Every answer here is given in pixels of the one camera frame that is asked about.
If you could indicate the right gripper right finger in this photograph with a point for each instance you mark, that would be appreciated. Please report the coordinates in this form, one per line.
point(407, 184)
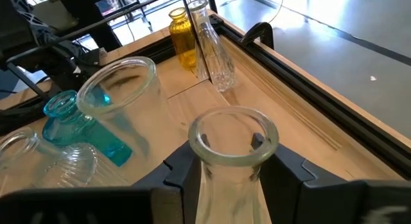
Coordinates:
point(289, 192)

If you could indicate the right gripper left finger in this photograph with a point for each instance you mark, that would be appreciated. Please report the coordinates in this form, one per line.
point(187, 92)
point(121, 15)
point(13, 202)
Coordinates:
point(173, 185)

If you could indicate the clear flared glass vase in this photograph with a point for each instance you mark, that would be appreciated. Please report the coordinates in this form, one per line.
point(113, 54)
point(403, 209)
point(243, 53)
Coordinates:
point(231, 192)

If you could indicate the clear cylinder glass vase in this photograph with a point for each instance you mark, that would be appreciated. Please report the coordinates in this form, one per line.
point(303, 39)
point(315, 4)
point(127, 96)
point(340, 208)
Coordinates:
point(128, 121)

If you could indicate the clear ribbed glass vase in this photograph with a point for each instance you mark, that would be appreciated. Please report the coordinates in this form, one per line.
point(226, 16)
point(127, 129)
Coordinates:
point(64, 166)

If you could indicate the teal embossed glass vase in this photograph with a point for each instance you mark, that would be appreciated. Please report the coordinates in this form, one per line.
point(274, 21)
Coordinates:
point(64, 124)

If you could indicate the tall yellow glass vase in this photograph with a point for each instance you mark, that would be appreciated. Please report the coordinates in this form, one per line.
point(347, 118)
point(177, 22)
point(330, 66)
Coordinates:
point(183, 41)

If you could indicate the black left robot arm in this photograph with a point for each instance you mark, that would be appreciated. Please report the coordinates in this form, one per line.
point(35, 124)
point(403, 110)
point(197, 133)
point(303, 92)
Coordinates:
point(16, 31)

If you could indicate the black-framed wooden shelf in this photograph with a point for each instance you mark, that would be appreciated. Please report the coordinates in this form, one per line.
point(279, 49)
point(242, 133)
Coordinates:
point(192, 99)

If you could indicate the slender clear cut-glass vase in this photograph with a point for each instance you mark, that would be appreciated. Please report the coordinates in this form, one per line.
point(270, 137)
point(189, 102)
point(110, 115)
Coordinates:
point(215, 63)

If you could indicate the black aluminium table frame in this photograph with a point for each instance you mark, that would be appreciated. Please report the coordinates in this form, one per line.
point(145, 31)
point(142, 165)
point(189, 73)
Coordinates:
point(321, 89)

